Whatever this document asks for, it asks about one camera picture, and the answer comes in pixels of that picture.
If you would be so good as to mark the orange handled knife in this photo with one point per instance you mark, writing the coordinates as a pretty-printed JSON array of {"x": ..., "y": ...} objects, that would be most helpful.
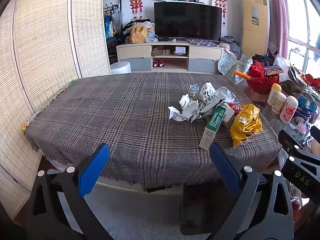
[{"x": 243, "y": 75}]

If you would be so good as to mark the yellow cap lotion bottle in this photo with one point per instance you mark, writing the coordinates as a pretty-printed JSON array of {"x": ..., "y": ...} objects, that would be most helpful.
[{"x": 275, "y": 90}]

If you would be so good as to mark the blue tin box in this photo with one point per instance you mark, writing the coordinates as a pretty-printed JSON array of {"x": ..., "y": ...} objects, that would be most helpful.
[{"x": 301, "y": 116}]

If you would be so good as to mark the green white medicine box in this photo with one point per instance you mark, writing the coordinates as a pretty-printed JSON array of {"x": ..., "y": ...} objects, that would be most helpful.
[{"x": 213, "y": 126}]

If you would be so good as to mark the beige grey TV cabinet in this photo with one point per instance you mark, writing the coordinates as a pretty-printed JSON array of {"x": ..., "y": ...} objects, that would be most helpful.
[{"x": 168, "y": 56}]

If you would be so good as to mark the small white paper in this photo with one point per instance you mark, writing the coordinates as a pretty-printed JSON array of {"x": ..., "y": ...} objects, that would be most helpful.
[{"x": 189, "y": 109}]

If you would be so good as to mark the grey plaid tablecloth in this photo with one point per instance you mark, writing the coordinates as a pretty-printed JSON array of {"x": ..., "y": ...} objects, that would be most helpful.
[{"x": 130, "y": 113}]

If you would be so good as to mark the black flat television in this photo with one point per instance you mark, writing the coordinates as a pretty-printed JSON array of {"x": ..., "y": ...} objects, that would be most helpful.
[{"x": 187, "y": 20}]

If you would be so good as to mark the bamboo folding screen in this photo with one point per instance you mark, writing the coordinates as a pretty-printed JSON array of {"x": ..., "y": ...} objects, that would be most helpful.
[{"x": 45, "y": 45}]

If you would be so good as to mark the white round stool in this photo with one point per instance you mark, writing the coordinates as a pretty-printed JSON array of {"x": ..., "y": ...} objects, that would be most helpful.
[{"x": 122, "y": 67}]

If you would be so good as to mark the yellow plush toy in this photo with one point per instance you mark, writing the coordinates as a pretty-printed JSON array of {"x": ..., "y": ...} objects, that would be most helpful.
[{"x": 138, "y": 34}]

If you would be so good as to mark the red cigarette pack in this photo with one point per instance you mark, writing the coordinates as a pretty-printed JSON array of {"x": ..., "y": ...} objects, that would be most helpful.
[{"x": 236, "y": 107}]

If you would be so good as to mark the clear plastic wrapper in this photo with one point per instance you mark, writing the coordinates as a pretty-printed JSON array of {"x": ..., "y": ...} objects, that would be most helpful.
[{"x": 228, "y": 96}]

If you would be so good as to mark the pink curtain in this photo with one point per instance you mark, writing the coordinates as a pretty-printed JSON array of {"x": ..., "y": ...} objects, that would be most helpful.
[{"x": 282, "y": 26}]

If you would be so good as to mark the floral patterned cloth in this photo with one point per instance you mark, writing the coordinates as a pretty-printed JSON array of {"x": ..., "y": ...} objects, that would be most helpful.
[{"x": 228, "y": 64}]

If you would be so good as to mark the yellow snack bag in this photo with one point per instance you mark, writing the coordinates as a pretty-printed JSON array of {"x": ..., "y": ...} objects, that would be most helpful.
[{"x": 246, "y": 126}]

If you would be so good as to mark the white lozenge packaging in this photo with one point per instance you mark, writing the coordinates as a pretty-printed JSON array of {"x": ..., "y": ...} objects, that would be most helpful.
[{"x": 209, "y": 99}]

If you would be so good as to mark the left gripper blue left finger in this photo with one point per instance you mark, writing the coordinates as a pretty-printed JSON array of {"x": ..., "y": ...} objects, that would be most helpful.
[{"x": 45, "y": 216}]

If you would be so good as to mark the white cream lotion bottle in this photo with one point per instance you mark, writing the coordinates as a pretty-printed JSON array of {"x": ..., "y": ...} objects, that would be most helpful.
[{"x": 278, "y": 103}]

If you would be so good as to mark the beige standing air conditioner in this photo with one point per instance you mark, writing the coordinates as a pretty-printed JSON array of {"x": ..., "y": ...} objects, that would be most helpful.
[{"x": 256, "y": 27}]

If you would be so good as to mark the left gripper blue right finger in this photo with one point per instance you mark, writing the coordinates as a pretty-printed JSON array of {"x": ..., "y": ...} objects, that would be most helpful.
[{"x": 262, "y": 208}]

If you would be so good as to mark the red woven basket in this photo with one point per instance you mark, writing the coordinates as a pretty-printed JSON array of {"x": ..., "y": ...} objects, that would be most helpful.
[{"x": 259, "y": 81}]

